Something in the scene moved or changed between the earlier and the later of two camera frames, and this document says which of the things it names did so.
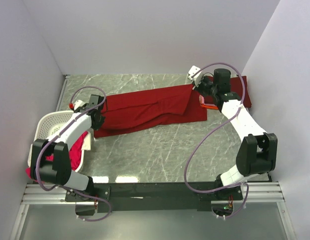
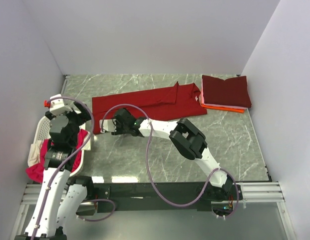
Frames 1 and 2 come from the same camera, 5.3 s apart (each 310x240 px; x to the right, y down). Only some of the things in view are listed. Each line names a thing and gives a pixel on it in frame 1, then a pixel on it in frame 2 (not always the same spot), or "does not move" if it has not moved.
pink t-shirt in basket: (75, 156) does not move
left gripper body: (98, 124) to (75, 119)
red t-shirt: (151, 109) does not move
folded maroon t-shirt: (238, 85) does not move
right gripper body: (206, 87) to (121, 130)
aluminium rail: (253, 193) does not move
